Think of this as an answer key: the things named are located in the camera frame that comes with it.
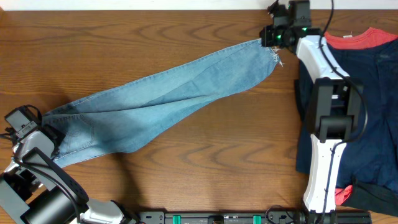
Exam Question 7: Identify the light blue denim jeans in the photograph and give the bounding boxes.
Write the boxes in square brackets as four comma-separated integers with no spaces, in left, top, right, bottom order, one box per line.
[43,39,280,167]

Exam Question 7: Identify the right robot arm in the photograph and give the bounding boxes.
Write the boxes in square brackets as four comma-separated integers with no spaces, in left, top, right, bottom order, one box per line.
[260,10,364,223]

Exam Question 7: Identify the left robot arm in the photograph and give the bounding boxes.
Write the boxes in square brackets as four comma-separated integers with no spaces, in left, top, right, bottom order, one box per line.
[1,125,140,223]

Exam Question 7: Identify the red t-shirt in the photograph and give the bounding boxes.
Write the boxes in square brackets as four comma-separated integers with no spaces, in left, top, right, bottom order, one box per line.
[324,27,397,50]

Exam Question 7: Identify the navy blue folded garment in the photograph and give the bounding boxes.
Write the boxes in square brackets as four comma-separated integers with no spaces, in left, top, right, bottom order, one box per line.
[295,39,398,194]

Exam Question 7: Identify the black garment under pile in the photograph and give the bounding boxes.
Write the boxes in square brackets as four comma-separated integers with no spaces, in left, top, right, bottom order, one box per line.
[342,179,397,217]

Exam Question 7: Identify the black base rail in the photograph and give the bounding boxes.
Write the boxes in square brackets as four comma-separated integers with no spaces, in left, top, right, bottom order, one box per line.
[139,208,373,224]

